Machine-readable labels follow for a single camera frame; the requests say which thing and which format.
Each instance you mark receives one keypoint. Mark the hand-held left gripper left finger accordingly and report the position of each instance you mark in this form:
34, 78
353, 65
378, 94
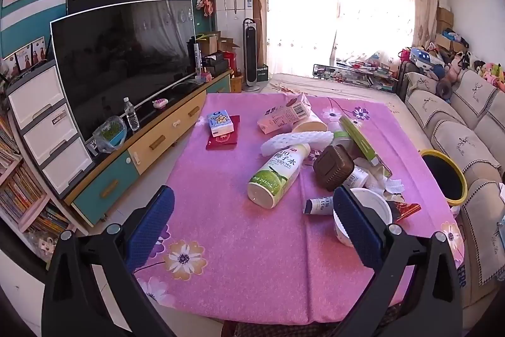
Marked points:
152, 230

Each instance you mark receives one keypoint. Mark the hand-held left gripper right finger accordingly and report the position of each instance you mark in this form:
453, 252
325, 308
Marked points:
357, 230

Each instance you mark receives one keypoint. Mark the white plastic cup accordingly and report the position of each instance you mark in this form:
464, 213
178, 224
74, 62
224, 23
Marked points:
371, 202

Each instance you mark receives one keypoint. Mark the white tube black cap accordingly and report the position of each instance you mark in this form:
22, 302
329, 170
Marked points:
319, 205

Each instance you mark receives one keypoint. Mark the white pill bottle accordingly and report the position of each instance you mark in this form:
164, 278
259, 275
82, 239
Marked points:
358, 178

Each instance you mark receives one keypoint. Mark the red foil wrapper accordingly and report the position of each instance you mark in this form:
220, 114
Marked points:
406, 210

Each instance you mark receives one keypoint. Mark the white paper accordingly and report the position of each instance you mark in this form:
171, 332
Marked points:
380, 179

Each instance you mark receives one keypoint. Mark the brown plastic basket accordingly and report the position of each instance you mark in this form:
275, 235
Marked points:
333, 167

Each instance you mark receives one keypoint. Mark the clear plastic bottle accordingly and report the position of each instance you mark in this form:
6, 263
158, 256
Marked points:
339, 141

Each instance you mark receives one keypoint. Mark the green white box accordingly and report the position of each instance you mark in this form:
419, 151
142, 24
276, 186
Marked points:
357, 139

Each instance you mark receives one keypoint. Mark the white green drink bottle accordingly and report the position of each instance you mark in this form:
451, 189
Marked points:
276, 173

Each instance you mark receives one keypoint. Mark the black bin with yellow rim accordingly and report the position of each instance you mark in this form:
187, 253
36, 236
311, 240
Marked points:
444, 173

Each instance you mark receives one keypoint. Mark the white foam net sleeve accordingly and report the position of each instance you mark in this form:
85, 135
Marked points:
296, 141

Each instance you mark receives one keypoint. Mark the cream paper cup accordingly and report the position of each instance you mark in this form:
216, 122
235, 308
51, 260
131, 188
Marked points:
313, 125

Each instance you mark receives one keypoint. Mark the pink milk carton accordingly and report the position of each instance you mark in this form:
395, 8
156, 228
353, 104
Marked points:
280, 118

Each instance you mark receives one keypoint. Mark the pink floral tablecloth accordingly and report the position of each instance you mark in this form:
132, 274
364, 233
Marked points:
236, 242

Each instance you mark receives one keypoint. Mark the teal and yellow TV cabinet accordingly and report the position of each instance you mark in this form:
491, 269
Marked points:
158, 141

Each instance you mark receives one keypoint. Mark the plastic bowl with green plants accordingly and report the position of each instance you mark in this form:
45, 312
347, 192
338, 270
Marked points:
110, 133

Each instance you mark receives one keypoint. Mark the red booklet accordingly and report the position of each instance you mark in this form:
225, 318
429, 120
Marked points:
223, 142

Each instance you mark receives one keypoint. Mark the clear water bottle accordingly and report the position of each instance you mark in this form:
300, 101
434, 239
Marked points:
131, 118

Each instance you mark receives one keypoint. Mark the blue tissue pack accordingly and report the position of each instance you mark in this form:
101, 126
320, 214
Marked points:
219, 123

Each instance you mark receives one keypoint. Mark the small pink toy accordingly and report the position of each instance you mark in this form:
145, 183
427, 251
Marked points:
160, 103

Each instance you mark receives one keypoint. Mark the bookshelf with books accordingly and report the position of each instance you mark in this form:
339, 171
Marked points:
23, 195

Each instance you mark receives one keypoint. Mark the beige sofa with covers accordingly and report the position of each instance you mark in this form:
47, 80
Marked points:
457, 139

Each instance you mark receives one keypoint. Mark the white plastic drawer unit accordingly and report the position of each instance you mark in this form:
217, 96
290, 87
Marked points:
47, 131

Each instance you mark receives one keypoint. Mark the cluttered glass coffee table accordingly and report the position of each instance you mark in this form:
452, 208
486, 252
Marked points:
355, 74

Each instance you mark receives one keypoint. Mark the grey neck pillow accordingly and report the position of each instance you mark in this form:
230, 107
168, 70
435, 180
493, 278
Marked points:
444, 86

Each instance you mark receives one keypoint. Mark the large curved television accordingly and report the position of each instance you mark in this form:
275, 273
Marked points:
118, 64

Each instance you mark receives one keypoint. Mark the white black tall box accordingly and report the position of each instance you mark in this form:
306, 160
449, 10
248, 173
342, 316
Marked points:
197, 56

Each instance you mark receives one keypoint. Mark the dark green box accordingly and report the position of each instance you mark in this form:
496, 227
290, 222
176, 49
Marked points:
263, 71

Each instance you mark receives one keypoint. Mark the blue star pillow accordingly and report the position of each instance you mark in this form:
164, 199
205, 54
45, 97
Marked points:
426, 56

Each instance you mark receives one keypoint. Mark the open cardboard boxes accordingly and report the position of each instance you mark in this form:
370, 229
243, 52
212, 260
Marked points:
221, 41

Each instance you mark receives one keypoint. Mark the black tower fan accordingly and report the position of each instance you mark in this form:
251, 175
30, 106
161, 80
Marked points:
250, 52

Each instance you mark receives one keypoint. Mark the pile of plush toys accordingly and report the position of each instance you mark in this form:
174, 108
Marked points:
489, 70

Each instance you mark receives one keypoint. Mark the stacked cardboard boxes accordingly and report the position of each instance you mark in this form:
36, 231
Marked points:
445, 21

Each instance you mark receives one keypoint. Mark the sheer embroidered curtains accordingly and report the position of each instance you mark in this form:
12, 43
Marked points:
315, 5

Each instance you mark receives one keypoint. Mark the photo frame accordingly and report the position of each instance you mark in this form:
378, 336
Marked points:
23, 58

